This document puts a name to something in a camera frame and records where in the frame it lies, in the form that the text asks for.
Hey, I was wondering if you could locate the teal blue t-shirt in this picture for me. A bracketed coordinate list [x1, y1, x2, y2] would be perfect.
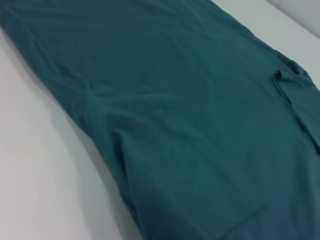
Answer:
[0, 0, 320, 240]

